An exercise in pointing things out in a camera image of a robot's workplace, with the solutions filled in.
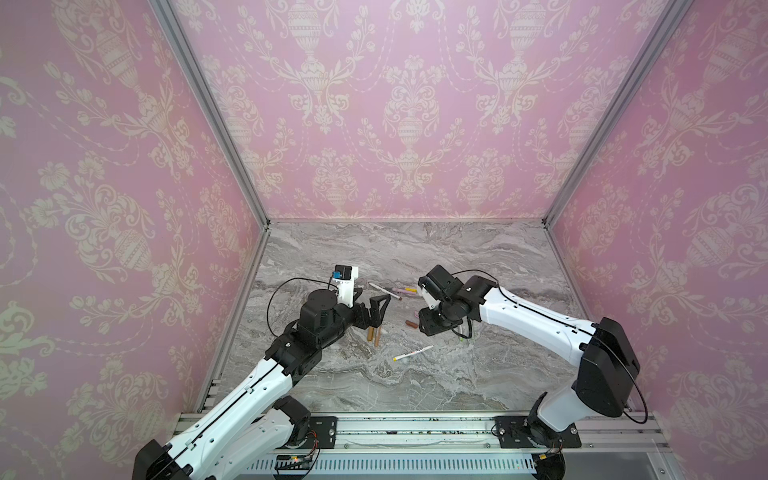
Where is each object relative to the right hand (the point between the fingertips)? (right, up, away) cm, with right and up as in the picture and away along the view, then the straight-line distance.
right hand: (426, 326), depth 82 cm
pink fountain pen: (-6, +7, +18) cm, 20 cm away
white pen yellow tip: (-4, -10, +6) cm, 12 cm away
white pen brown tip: (-11, +7, +18) cm, 22 cm away
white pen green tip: (+9, -3, -3) cm, 10 cm away
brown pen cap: (-3, -2, +9) cm, 9 cm away
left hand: (-13, +9, -8) cm, 18 cm away
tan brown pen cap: (-16, -5, +10) cm, 19 cm away
